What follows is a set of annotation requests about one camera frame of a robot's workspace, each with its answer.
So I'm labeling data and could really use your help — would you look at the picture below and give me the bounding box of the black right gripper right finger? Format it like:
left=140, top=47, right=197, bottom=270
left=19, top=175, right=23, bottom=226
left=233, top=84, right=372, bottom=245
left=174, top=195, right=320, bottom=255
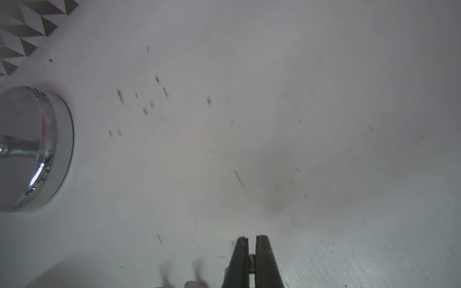
left=255, top=235, right=284, bottom=288

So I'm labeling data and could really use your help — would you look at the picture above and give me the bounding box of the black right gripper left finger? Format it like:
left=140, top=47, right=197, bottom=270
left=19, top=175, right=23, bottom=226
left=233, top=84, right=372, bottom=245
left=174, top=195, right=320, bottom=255
left=222, top=236, right=250, bottom=288

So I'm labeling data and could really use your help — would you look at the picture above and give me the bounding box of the steel wing nut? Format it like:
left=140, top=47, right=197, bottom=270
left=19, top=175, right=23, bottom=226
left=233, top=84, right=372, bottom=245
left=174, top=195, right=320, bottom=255
left=249, top=254, right=256, bottom=274

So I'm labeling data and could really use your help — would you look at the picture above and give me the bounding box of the chrome glass holder stand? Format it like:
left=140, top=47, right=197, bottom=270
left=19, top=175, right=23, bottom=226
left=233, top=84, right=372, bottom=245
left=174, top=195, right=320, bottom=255
left=1, top=86, right=74, bottom=212

